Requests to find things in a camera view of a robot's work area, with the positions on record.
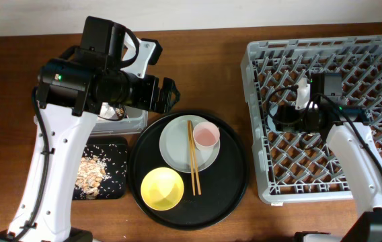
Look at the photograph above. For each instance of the round black serving tray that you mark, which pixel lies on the round black serving tray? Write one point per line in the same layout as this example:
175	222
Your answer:
223	184

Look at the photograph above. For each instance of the gold snack wrapper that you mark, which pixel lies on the gold snack wrapper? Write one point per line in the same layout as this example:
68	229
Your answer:
120	112

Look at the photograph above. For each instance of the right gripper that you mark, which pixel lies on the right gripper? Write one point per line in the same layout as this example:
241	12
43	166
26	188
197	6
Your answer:
284	120

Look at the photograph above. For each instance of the white paper napkin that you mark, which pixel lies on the white paper napkin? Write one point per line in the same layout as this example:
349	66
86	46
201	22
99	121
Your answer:
108	112

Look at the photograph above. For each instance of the pink plastic cup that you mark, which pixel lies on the pink plastic cup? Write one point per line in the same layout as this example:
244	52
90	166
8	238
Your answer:
206	135

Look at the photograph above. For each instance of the clear plastic waste bin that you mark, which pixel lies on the clear plastic waste bin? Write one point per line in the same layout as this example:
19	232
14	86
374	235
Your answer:
134	122

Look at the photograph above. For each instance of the grey dishwasher rack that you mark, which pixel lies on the grey dishwasher rack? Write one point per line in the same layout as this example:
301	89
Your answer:
293	167

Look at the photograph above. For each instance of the wooden chopstick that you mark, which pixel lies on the wooden chopstick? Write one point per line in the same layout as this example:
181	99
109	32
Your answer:
191	156
196	174

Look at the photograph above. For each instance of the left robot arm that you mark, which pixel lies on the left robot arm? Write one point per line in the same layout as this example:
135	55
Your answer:
109	66

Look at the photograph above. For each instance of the peanut shells and rice scraps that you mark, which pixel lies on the peanut shells and rice scraps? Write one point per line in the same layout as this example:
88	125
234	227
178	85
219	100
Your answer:
90	174

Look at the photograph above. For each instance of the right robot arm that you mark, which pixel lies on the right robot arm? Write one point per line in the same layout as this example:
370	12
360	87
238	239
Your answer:
347	134

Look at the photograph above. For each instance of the black rectangular tray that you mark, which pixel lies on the black rectangular tray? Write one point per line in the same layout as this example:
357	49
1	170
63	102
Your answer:
110	168

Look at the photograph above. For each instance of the grey round plate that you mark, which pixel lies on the grey round plate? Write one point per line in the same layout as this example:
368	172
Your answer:
174	145

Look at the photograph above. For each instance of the yellow plastic bowl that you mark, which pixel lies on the yellow plastic bowl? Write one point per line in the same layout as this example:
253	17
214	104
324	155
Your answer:
162	189

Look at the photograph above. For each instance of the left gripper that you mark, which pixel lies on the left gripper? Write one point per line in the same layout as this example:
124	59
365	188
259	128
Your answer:
150	101

